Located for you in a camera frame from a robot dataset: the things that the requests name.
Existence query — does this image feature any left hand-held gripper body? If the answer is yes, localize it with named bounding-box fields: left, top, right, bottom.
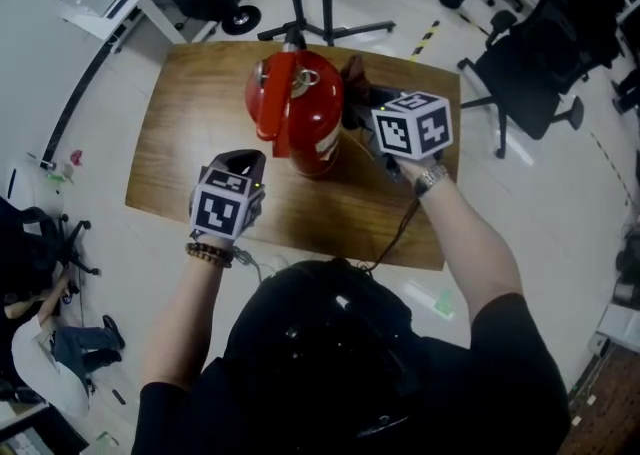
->
left=188, top=167, right=266, bottom=243

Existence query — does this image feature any black high-back office chair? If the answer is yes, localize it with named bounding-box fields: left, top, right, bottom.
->
left=457, top=0, right=624, bottom=160

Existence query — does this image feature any white box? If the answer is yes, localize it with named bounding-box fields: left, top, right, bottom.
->
left=597, top=302, right=640, bottom=344

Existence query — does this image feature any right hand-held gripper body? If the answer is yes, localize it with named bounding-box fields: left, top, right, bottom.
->
left=370, top=90, right=454, bottom=179

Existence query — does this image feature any wooden bead bracelet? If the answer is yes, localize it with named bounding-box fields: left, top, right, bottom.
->
left=184, top=241, right=235, bottom=269

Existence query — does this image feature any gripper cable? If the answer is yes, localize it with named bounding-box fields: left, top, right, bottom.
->
left=349, top=130, right=422, bottom=273
left=232, top=246, right=281, bottom=289

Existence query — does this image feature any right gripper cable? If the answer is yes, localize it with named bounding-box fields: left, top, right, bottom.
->
left=349, top=130, right=422, bottom=273

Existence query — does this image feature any silver wristwatch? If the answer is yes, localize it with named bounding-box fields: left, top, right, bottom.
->
left=413, top=163, right=450, bottom=199

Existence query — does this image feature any person's right forearm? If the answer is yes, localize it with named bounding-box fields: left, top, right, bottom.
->
left=399, top=162, right=525, bottom=350

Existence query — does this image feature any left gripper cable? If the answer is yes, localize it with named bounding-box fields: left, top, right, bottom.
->
left=232, top=246, right=281, bottom=289

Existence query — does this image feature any red fire extinguisher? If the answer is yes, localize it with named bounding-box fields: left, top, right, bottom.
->
left=243, top=25, right=346, bottom=179

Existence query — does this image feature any person's left forearm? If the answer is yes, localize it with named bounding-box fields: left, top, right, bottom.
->
left=140, top=230, right=236, bottom=392

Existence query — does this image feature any white floor appliance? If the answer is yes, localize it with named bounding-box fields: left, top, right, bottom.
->
left=0, top=162, right=66, bottom=224

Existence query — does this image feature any person's black shirt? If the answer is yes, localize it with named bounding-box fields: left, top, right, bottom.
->
left=130, top=292, right=571, bottom=455

